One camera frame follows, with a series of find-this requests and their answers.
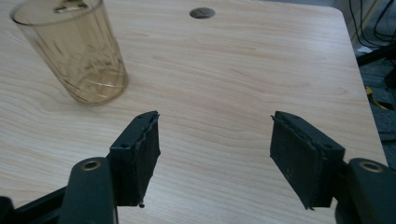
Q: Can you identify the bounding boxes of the black hanging cables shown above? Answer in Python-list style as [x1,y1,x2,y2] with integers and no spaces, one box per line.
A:
[348,0,396,49]

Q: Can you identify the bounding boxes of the black metal stand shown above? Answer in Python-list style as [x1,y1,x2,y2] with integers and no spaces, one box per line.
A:
[356,43,396,67]

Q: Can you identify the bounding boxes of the yellow black striped tape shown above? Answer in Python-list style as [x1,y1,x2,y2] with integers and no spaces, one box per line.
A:
[365,86,390,110]

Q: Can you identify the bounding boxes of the grey round table grommet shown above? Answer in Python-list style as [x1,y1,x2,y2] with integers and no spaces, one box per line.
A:
[189,7,217,20]

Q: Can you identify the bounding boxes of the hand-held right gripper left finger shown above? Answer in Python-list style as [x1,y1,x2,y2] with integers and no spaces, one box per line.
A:
[106,110,162,209]

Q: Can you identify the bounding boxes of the clear glass cup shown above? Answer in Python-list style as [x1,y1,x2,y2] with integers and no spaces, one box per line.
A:
[9,0,129,105]

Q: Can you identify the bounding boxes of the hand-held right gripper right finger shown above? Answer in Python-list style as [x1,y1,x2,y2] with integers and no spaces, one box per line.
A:
[269,110,346,210]

